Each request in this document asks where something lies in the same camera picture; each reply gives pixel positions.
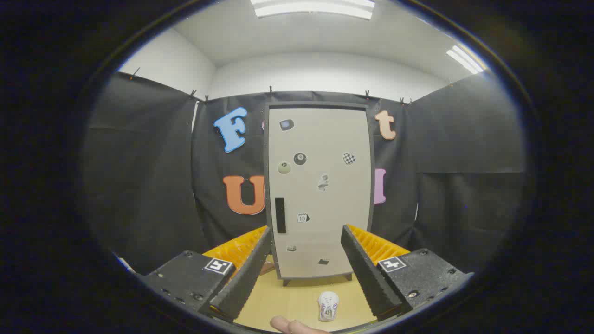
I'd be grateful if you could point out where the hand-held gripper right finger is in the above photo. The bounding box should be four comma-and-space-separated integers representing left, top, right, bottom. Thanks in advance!
341, 225, 475, 321

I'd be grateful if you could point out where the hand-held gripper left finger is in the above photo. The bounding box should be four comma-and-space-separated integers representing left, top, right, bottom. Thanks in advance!
137, 225, 273, 323

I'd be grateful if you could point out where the white canvas shoe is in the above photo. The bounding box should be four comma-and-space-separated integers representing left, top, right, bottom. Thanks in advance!
318, 291, 339, 321

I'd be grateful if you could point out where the black backdrop cloth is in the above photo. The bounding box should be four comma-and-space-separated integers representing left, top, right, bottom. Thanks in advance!
84, 71, 527, 275

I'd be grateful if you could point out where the narrow ceiling light strip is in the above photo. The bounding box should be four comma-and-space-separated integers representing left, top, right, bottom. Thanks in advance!
446, 45, 485, 75

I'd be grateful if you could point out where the long ceiling light panel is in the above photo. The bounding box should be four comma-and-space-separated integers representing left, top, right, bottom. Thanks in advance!
251, 0, 375, 20

